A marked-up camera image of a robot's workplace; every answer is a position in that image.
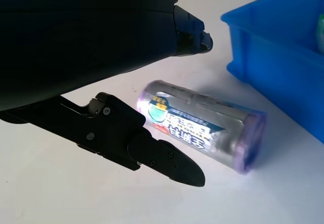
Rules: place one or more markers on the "blue plastic tray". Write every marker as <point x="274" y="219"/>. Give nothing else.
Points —
<point x="278" y="64"/>

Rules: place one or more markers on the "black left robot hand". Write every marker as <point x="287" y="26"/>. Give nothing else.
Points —
<point x="76" y="37"/>

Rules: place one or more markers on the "green rectangular box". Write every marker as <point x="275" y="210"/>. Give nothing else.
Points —
<point x="321" y="32"/>

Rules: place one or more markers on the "white purple-capped bottle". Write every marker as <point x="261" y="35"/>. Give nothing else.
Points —
<point x="197" y="125"/>

